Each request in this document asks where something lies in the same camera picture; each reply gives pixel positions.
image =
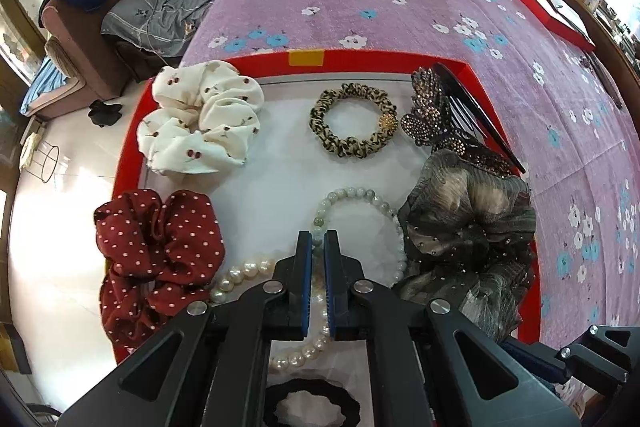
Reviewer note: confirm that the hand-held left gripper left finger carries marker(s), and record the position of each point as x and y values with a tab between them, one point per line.
305	287

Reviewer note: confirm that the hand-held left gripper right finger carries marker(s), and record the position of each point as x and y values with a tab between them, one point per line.
332	287

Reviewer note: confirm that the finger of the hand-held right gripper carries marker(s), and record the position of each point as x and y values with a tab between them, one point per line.
590	349

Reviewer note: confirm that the white tray with red rim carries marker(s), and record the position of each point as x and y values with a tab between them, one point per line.
280	187

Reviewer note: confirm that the rhinestone hair clip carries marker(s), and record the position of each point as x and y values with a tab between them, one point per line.
430	117

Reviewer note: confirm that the white cherry print scrunchie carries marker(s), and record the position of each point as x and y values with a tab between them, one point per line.
170	142

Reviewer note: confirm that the black scrunchie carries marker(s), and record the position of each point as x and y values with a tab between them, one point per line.
272	399

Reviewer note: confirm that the grey gold shimmer scrunchie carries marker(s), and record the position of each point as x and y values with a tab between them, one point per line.
465	227

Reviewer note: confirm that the red polka dot scrunchie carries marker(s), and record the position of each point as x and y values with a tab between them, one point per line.
150	232

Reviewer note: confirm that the black hair comb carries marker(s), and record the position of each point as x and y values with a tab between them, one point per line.
480	117

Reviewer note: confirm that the dark slim hair clip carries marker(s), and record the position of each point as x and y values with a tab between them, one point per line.
602	79

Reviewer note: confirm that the purple floral blanket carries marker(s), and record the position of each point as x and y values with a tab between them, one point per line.
400	22

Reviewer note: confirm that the grey checked bedding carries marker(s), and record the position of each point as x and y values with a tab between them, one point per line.
150	17

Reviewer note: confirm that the brown sofa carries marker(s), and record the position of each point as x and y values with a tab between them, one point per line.
85	52

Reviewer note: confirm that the blue striped cushion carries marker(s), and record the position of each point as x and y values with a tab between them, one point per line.
47	82

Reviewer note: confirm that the red flat box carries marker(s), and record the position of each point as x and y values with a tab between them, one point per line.
545	2

